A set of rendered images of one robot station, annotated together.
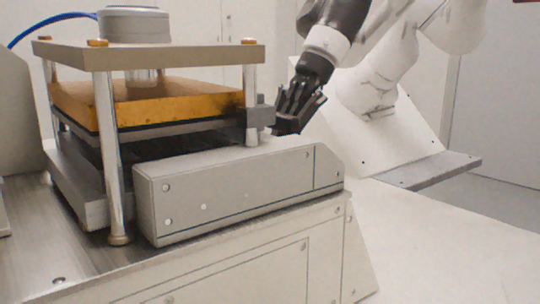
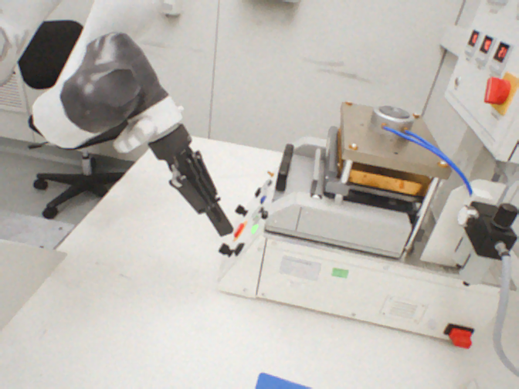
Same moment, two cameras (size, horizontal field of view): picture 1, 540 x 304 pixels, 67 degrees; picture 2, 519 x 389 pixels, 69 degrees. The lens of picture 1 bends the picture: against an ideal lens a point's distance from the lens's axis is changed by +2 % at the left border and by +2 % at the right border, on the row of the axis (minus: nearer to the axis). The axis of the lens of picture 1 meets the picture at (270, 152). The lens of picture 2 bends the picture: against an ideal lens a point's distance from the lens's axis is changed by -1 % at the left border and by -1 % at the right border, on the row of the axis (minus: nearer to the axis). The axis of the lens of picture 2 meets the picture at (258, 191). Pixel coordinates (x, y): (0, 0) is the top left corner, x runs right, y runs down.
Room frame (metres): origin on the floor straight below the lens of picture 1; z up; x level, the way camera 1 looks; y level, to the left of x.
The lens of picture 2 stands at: (1.18, 0.47, 1.36)
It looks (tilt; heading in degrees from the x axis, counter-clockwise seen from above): 31 degrees down; 222
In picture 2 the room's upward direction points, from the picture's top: 9 degrees clockwise
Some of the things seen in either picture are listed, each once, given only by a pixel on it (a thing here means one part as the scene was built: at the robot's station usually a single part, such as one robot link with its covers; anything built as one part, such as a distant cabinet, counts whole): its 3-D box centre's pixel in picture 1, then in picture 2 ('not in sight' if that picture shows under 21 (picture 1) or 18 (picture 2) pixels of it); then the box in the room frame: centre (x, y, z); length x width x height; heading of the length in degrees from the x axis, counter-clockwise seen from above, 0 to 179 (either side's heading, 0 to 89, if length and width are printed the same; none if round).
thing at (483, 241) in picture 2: not in sight; (476, 236); (0.59, 0.39, 1.05); 0.15 x 0.05 x 0.15; 37
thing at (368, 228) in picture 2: not in sight; (332, 221); (0.65, 0.18, 0.97); 0.26 x 0.05 x 0.07; 127
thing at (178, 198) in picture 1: (253, 178); (336, 158); (0.42, 0.02, 0.97); 0.25 x 0.05 x 0.07; 127
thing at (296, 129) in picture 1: (264, 122); (285, 164); (0.60, 0.01, 0.99); 0.15 x 0.02 x 0.04; 37
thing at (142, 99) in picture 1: (138, 78); (381, 151); (0.50, 0.16, 1.07); 0.22 x 0.17 x 0.10; 37
